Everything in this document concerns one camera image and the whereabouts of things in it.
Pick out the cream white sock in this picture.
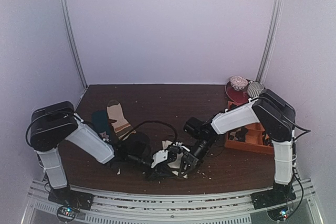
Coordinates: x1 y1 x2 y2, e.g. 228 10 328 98
162 140 190 176

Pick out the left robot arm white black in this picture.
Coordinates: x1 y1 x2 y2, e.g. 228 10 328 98
25 100 179 205

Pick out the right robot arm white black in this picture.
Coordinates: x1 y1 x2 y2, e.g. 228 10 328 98
177 89 296 204

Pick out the beige brown striped sock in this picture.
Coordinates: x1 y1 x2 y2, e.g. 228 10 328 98
107 100 132 139

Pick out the orange wooden compartment box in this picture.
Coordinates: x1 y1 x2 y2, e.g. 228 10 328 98
224 101 275 156

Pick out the dark teal monkey sock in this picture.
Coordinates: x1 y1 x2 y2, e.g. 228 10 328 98
91 110 112 142

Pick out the red round tray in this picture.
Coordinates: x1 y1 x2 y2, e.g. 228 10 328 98
225 81 249 104

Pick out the white patterned bowl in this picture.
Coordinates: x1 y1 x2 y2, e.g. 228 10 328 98
230 76 249 91

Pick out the grey striped cup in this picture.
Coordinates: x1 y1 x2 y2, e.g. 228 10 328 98
247 81 264 98

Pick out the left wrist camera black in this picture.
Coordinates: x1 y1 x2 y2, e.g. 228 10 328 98
122 132 151 158

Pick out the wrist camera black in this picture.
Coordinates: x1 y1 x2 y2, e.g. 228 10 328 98
183 117 205 140
122 132 151 158

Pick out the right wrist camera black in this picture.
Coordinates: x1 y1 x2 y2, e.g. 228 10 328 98
183 117 205 140

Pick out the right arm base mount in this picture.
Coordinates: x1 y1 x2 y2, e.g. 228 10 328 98
251 182 296 210

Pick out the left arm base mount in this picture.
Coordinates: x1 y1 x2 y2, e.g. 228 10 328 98
48 187 94 210

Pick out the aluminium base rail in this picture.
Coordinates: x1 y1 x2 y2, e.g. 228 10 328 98
19 179 326 223

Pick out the right aluminium frame post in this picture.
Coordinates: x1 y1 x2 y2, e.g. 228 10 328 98
256 0 283 83

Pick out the aluminium frame post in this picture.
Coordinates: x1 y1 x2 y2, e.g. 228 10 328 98
60 0 88 90
256 0 283 83

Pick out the left aluminium frame post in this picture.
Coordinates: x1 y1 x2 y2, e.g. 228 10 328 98
60 0 88 90

